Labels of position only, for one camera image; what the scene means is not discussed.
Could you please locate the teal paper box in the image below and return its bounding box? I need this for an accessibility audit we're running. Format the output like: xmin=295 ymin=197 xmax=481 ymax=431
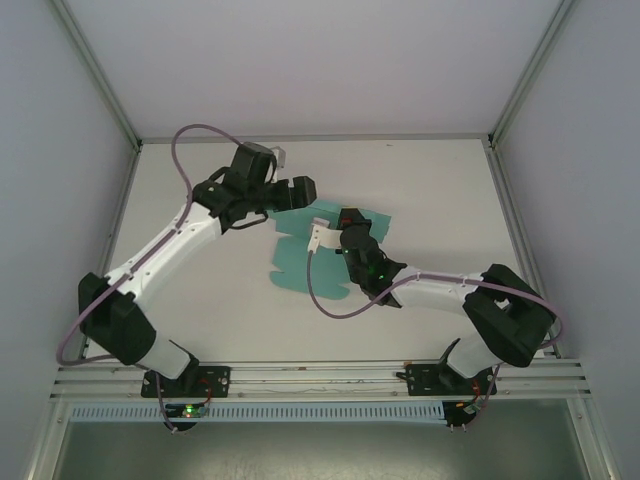
xmin=269 ymin=197 xmax=394 ymax=301

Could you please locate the right circuit board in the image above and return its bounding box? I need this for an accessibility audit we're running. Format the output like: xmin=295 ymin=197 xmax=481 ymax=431
xmin=443 ymin=399 xmax=487 ymax=431

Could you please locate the left circuit board green light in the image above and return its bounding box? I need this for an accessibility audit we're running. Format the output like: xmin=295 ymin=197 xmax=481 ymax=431
xmin=163 ymin=402 xmax=211 ymax=432

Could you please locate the aluminium frame crossbar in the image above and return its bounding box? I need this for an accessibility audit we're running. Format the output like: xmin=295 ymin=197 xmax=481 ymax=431
xmin=138 ymin=131 xmax=494 ymax=146

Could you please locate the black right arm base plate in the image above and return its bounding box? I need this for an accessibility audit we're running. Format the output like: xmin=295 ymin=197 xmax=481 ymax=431
xmin=397 ymin=363 xmax=499 ymax=399

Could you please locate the aluminium mounting rail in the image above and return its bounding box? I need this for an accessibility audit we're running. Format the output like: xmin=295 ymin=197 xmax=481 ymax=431
xmin=49 ymin=359 xmax=594 ymax=401

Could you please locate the aluminium table side rail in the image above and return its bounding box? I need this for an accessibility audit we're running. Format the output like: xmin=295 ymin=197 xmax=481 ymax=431
xmin=77 ymin=144 xmax=145 ymax=362
xmin=485 ymin=143 xmax=562 ymax=359

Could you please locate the white slotted cable duct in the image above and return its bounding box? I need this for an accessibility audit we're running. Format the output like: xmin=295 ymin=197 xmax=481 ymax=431
xmin=69 ymin=403 xmax=446 ymax=424

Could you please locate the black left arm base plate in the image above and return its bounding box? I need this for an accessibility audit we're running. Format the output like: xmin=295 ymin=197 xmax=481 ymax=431
xmin=141 ymin=365 xmax=232 ymax=400

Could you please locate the aluminium frame post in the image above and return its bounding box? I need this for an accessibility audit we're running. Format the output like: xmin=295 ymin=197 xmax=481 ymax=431
xmin=49 ymin=0 xmax=145 ymax=152
xmin=487 ymin=0 xmax=582 ymax=150

